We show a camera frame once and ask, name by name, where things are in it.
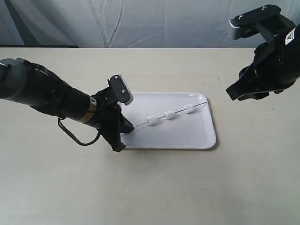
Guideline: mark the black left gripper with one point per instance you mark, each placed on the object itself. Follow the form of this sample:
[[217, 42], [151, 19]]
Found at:
[[108, 119]]

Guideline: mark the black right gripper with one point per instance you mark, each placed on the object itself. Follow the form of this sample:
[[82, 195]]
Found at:
[[275, 68]]

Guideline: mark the thin metal skewer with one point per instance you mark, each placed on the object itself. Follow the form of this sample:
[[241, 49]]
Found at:
[[177, 112]]

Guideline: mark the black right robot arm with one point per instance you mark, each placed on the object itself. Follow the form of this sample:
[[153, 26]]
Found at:
[[275, 68]]

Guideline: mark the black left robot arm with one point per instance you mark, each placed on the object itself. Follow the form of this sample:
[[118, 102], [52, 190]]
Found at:
[[41, 89]]

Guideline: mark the white rectangular plastic tray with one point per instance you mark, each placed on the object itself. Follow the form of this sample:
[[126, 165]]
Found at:
[[186, 131]]

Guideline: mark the white backdrop curtain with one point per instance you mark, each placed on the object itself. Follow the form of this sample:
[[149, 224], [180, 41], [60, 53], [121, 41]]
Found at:
[[123, 23]]

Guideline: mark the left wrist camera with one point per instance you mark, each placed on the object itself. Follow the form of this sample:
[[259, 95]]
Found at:
[[121, 90]]

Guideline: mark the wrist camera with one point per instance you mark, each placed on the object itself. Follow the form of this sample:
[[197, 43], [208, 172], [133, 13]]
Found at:
[[266, 20], [121, 90]]

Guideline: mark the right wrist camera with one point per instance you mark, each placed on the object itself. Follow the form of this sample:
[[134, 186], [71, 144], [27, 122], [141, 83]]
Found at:
[[266, 20]]

